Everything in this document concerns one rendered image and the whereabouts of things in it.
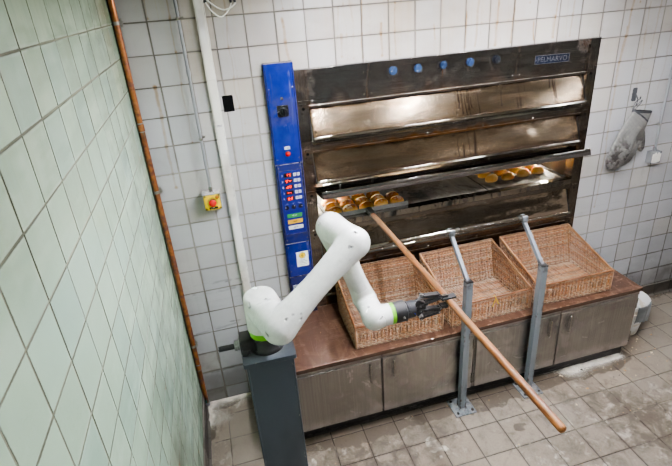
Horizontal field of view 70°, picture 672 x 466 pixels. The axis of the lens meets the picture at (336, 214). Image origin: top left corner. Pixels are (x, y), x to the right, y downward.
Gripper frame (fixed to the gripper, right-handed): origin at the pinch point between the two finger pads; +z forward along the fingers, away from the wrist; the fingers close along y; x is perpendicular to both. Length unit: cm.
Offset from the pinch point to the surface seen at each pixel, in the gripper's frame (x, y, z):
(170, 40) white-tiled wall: -103, -110, -99
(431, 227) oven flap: -101, 18, 43
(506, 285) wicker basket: -75, 59, 86
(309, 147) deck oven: -102, -47, -35
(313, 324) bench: -85, 62, -46
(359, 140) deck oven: -102, -47, -5
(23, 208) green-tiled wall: 61, -93, -126
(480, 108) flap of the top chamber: -99, -57, 73
